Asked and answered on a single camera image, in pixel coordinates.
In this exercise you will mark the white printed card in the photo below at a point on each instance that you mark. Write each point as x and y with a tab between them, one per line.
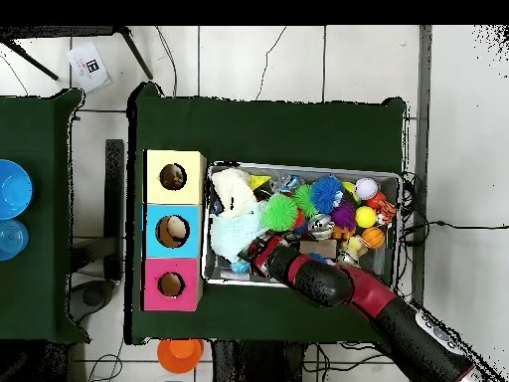
85	75

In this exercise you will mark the purple spiky ball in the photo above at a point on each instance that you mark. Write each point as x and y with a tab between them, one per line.
344	215

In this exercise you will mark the black flat panel stand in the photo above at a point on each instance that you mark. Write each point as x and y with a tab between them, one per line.
114	199

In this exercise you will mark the dark green tablecloth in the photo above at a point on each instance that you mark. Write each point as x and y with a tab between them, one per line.
270	131

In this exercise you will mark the tiger plush toy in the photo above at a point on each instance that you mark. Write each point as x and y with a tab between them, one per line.
387	211

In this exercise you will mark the yellow tennis ball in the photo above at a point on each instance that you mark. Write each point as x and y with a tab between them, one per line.
366	217

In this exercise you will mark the orange plastic cone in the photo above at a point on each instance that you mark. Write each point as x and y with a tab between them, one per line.
179	356

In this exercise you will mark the green spiky rubber ball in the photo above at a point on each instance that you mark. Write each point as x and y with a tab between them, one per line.
304	199
279	213

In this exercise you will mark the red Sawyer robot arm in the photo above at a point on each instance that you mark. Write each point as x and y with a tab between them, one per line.
373	294

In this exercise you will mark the grey round base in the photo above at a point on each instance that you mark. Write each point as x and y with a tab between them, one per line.
91	296

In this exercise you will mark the white baseball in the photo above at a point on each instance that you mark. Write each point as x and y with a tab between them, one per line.
366	188

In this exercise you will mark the orange toy basketball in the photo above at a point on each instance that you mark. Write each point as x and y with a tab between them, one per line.
373	238

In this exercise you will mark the blue plastic bowl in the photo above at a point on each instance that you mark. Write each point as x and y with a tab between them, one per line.
14	189

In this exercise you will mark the mint knitted cloth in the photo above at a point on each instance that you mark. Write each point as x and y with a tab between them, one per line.
230	238

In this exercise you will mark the cream knitted cloth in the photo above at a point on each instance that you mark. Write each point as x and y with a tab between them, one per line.
232	191

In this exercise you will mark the wooden box with three holes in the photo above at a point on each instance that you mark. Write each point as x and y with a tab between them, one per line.
187	191

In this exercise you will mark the blue spiky rubber ball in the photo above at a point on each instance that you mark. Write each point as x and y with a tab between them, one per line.
327	194

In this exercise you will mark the green cloth covered side table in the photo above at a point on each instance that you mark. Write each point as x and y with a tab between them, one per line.
39	278

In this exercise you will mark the translucent blue plastic cup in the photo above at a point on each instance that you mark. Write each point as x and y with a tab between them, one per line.
12	238

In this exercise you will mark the black tripod stand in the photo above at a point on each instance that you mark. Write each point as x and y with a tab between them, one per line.
135	53

